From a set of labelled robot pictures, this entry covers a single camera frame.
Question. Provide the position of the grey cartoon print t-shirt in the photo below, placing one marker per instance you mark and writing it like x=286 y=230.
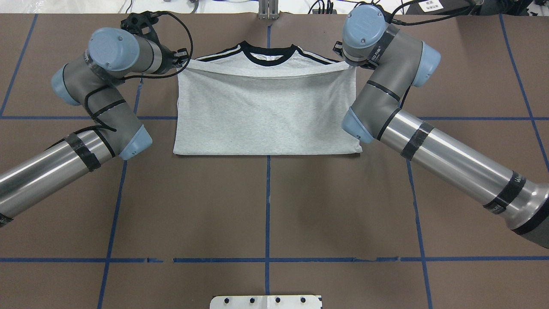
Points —
x=253 y=101

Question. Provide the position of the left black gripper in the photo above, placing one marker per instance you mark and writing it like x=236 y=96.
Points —
x=170 y=60

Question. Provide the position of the white mounting plate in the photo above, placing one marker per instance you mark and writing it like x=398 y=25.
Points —
x=267 y=302

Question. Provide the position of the aluminium frame post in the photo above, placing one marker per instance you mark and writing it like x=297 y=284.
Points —
x=268 y=9

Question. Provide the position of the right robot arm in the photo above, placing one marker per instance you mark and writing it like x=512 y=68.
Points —
x=400 y=61

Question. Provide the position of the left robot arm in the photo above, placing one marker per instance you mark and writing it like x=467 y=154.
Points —
x=112 y=57

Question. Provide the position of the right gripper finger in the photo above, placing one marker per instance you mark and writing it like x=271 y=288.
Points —
x=338 y=48

